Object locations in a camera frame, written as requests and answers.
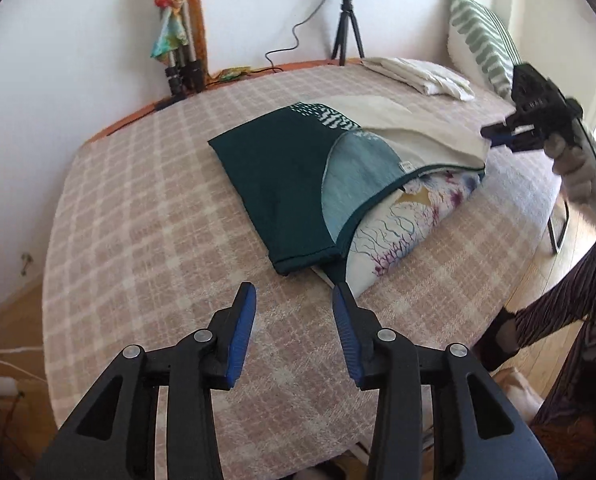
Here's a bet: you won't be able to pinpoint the folded white garment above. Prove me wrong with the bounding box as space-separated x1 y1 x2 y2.
360 56 476 101

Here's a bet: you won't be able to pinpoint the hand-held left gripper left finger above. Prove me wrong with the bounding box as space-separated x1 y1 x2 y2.
35 282 257 480

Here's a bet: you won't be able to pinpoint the person's leg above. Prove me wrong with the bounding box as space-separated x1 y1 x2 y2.
475 232 596 373

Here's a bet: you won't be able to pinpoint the cream and teal printed t-shirt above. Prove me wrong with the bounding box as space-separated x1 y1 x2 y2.
207 101 491 298

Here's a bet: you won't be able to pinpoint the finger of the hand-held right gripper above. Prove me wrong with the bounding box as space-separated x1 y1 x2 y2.
479 119 536 137
490 135 546 155

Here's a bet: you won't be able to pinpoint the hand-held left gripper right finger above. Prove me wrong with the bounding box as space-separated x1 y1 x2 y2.
332 284 559 480

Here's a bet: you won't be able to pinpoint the metal furniture leg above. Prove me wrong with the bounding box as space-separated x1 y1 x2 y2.
549 199 572 255

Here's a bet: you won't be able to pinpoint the folded silver tripod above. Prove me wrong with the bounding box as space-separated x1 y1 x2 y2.
163 0 206 98

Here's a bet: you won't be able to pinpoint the black ring light cable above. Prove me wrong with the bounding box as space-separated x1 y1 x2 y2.
264 0 336 71

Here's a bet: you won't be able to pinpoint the green yellow small cloth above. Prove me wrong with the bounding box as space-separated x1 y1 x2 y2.
213 65 251 82

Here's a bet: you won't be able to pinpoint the green striped cushion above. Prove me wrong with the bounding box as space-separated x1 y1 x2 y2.
445 0 524 101

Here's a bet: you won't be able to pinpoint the person's right forearm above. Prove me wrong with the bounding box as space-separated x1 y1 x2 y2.
558 174 596 208

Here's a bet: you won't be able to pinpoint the white floor cables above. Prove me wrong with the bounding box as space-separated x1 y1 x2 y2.
0 344 46 386

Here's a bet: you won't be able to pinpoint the black tabletop tripod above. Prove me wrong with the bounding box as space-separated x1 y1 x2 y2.
330 0 366 66

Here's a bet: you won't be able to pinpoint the colourful scarf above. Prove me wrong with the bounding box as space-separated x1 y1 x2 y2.
149 0 189 61

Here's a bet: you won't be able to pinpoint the person's dark patterned clothing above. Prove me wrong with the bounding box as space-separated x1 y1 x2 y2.
530 305 596 433

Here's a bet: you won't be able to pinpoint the pink checked tablecloth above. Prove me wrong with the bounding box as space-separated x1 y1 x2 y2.
42 62 574 466

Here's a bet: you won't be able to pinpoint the person's right hand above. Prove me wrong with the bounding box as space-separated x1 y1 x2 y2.
542 132 593 182

